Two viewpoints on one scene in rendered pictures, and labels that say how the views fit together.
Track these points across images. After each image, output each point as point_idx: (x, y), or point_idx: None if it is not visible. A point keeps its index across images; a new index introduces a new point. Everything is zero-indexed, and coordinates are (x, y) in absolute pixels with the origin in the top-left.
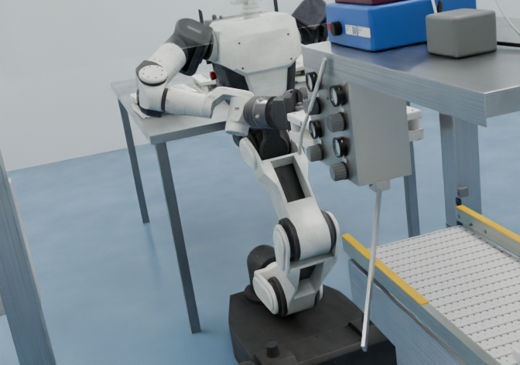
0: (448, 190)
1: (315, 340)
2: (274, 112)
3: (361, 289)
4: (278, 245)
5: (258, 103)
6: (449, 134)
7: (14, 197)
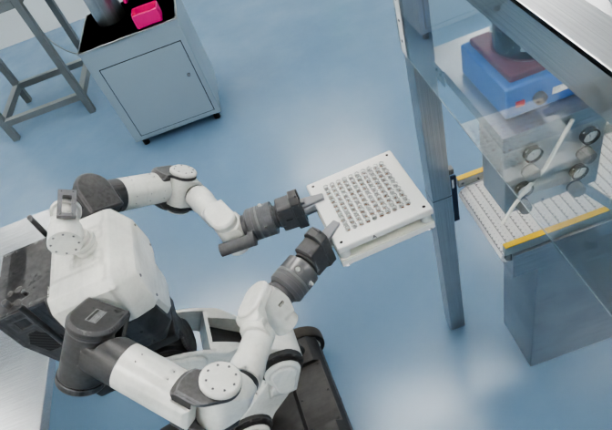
0: (437, 179)
1: (309, 402)
2: (316, 264)
3: (535, 258)
4: (288, 376)
5: (301, 272)
6: (439, 142)
7: None
